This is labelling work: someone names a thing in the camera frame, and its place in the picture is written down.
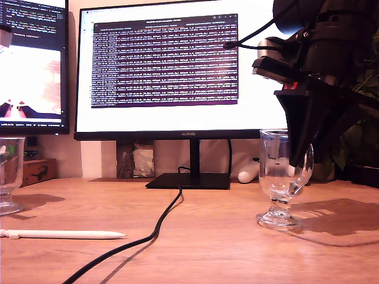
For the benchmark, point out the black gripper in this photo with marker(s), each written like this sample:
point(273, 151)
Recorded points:
point(337, 59)

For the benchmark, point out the small footed glass cup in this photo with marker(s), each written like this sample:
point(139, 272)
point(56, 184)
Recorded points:
point(276, 189)
point(9, 177)

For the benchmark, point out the white pen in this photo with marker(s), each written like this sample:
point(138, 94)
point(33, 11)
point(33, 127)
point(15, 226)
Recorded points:
point(65, 234)

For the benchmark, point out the green leafy house plant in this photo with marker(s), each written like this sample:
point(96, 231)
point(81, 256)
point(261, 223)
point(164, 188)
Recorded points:
point(355, 139)

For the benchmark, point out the pale plant pot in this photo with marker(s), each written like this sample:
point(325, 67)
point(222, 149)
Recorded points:
point(324, 173)

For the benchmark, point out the black flat box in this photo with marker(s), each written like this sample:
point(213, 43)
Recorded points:
point(358, 176)

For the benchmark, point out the white game controller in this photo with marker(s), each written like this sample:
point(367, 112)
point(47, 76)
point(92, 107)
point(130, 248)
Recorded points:
point(247, 177)

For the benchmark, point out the large black Huawei monitor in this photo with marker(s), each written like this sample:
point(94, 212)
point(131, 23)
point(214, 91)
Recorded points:
point(177, 118)

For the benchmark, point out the patterned grey brown box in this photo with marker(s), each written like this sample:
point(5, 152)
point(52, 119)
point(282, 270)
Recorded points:
point(134, 161)

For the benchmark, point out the brown cardboard box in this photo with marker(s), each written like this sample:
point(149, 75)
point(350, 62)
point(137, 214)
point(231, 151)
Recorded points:
point(40, 173)

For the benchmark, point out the small black block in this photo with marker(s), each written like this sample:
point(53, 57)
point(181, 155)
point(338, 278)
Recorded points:
point(32, 142)

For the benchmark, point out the black monitor showing code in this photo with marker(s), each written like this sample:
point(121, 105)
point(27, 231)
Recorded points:
point(32, 17)

